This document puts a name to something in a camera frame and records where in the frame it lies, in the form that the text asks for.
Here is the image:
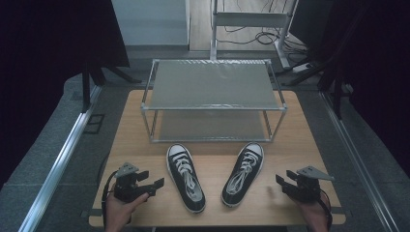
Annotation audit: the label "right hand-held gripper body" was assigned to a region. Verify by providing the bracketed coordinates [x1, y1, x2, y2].
[284, 165, 336, 204]

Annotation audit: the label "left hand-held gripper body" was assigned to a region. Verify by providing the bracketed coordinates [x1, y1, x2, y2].
[113, 161, 157, 204]

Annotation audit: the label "black canvas sneaker white laces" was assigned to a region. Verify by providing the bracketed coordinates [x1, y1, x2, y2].
[165, 143, 207, 215]
[220, 141, 265, 208]

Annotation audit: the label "grey metal shoe rack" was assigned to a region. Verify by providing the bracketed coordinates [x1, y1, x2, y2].
[139, 58, 288, 144]

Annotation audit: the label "person's left hand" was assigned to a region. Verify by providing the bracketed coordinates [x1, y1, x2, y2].
[104, 191, 151, 232]

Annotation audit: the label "person's right hand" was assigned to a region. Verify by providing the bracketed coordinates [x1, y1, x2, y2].
[291, 189, 333, 232]

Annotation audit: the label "dark floor socket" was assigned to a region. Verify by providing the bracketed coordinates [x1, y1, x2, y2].
[82, 113, 106, 135]

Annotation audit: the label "black stand legs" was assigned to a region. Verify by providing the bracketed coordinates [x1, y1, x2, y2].
[283, 47, 356, 121]
[80, 62, 143, 114]

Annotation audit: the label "white power strip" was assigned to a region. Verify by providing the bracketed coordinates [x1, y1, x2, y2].
[291, 62, 314, 73]

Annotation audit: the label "black curtain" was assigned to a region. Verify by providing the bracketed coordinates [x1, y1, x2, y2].
[289, 0, 410, 179]
[0, 0, 131, 191]

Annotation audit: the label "white panel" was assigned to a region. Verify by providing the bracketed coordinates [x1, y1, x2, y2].
[110, 0, 191, 48]

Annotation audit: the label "white metal stand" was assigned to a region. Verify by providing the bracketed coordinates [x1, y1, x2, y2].
[209, 0, 300, 71]

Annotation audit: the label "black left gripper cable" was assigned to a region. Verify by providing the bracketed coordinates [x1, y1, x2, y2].
[101, 171, 119, 228]

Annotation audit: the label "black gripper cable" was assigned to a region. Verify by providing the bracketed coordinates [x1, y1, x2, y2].
[101, 171, 119, 228]
[318, 188, 334, 232]

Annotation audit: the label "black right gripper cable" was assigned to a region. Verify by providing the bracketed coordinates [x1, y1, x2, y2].
[318, 188, 334, 232]

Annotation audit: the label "aluminium floor rail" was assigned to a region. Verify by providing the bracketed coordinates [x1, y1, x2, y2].
[318, 91, 401, 232]
[17, 85, 103, 232]

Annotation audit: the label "black floor cables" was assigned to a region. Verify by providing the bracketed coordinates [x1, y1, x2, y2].
[216, 0, 308, 56]

